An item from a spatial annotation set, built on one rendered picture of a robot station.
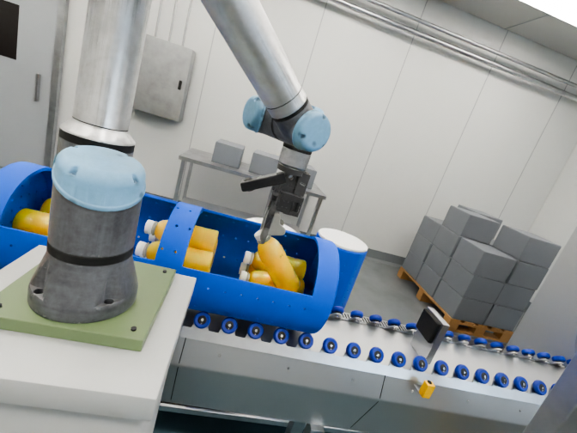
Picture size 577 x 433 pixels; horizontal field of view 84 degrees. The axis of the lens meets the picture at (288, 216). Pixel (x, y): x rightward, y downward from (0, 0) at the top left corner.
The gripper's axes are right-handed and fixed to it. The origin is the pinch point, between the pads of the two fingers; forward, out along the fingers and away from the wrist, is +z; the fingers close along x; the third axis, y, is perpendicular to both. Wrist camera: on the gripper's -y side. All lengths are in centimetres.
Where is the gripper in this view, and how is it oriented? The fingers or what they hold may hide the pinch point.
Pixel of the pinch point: (261, 234)
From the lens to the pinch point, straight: 86.8
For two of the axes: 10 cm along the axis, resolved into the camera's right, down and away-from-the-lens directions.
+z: -3.1, 9.1, 2.8
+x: -0.8, -3.2, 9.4
